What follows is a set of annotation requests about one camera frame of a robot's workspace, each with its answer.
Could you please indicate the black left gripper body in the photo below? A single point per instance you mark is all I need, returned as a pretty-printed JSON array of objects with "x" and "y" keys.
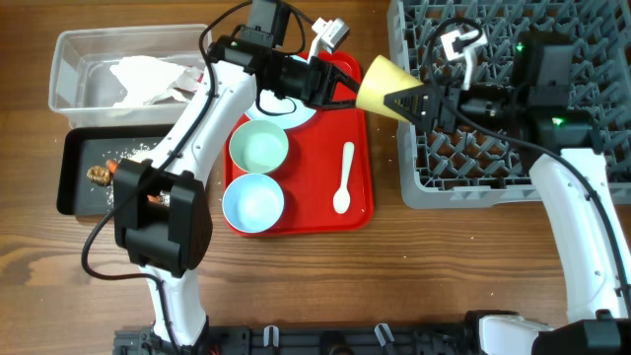
[{"x": 299, "y": 78}]

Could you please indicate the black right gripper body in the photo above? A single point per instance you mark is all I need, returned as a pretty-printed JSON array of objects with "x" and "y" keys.
[{"x": 433, "y": 104}]

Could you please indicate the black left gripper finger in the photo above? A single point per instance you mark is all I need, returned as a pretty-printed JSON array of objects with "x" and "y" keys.
[
  {"x": 328, "y": 104},
  {"x": 338, "y": 76}
]

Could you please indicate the yellow plastic cup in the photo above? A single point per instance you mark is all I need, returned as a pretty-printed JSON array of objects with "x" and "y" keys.
[{"x": 382, "y": 78}]

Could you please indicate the light blue plate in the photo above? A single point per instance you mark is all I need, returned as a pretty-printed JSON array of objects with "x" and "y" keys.
[{"x": 286, "y": 113}]

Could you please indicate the mint green bowl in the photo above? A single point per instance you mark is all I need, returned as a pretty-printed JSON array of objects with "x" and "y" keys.
[{"x": 259, "y": 147}]

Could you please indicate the light blue bowl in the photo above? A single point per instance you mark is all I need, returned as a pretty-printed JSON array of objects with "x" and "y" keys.
[{"x": 253, "y": 203}]

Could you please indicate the white paper napkin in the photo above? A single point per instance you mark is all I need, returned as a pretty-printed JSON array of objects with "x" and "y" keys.
[{"x": 148, "y": 80}]

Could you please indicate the white rice pile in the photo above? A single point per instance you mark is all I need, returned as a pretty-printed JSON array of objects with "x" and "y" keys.
[{"x": 136, "y": 155}]

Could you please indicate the brown food scrap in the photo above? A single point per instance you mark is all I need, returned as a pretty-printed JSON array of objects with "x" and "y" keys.
[{"x": 99, "y": 175}]

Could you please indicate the orange carrot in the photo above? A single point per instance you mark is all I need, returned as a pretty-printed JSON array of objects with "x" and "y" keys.
[{"x": 112, "y": 165}]

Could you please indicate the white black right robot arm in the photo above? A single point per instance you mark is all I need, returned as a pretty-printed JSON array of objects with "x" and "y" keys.
[{"x": 568, "y": 171}]

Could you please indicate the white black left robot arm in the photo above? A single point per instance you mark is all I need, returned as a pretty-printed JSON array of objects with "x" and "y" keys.
[{"x": 160, "y": 213}]

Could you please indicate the grey dishwasher rack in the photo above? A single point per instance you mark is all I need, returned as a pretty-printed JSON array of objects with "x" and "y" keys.
[{"x": 466, "y": 169}]

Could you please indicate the clear plastic waste bin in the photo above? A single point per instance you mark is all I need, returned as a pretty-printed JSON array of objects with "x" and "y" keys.
[{"x": 83, "y": 88}]

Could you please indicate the black food waste tray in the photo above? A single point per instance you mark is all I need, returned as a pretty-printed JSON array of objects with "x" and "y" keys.
[{"x": 93, "y": 146}]

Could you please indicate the red serving tray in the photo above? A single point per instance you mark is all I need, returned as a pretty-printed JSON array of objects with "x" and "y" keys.
[{"x": 312, "y": 173}]

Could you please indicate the white plastic spoon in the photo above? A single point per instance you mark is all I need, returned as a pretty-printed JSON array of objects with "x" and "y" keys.
[{"x": 341, "y": 198}]

